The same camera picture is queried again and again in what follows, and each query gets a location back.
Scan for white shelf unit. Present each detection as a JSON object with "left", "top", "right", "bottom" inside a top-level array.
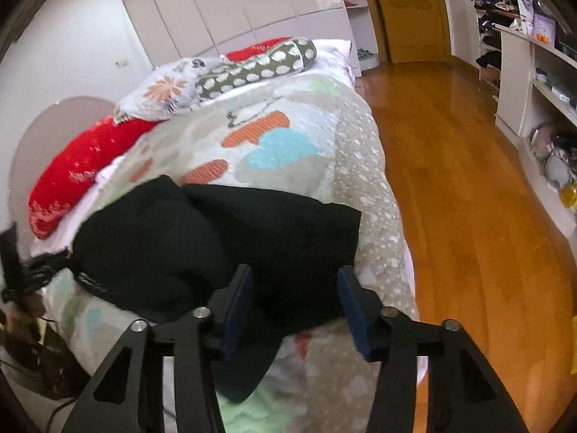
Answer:
[{"left": 478, "top": 22, "right": 577, "bottom": 237}]

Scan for small red pillow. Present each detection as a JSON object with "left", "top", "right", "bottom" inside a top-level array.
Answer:
[{"left": 224, "top": 37, "right": 291, "bottom": 62}]

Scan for green polka dot bolster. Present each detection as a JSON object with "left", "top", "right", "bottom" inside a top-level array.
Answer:
[{"left": 195, "top": 36, "right": 317, "bottom": 102}]

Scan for black pants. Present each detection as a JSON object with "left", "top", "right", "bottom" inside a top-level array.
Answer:
[{"left": 72, "top": 175, "right": 364, "bottom": 404}]

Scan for glossy beige wardrobe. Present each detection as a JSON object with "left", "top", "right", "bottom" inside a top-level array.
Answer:
[{"left": 113, "top": 0, "right": 358, "bottom": 62}]

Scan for open wardrobe shelf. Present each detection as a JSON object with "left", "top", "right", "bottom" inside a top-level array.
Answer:
[{"left": 343, "top": 0, "right": 380, "bottom": 78}]

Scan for white floral pillow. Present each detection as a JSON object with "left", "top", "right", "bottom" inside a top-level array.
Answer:
[{"left": 113, "top": 56, "right": 235, "bottom": 125}]

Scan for purple box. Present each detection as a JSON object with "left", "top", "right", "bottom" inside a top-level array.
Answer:
[{"left": 533, "top": 13, "right": 558, "bottom": 44}]

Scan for heart printed quilt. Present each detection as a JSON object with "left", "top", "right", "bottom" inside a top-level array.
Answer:
[{"left": 43, "top": 72, "right": 420, "bottom": 433}]

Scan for rounded beige headboard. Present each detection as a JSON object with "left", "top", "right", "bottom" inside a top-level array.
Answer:
[{"left": 10, "top": 96, "right": 119, "bottom": 235}]

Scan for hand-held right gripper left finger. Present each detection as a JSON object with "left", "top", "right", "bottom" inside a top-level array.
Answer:
[{"left": 61, "top": 264, "right": 255, "bottom": 433}]

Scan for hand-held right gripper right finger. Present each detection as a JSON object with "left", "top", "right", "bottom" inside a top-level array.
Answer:
[{"left": 337, "top": 265, "right": 530, "bottom": 433}]

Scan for wooden door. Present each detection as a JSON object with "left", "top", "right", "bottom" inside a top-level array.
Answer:
[{"left": 364, "top": 0, "right": 454, "bottom": 66}]

